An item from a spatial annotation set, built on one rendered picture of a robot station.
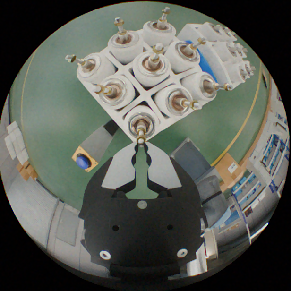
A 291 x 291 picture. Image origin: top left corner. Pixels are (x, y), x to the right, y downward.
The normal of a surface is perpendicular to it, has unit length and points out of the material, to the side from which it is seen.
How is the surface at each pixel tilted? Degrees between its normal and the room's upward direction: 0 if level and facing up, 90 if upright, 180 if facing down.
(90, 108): 0
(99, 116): 0
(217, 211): 90
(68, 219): 90
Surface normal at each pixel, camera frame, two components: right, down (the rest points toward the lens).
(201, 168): -0.81, -0.48
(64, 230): 0.59, -0.70
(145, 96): 0.03, 0.53
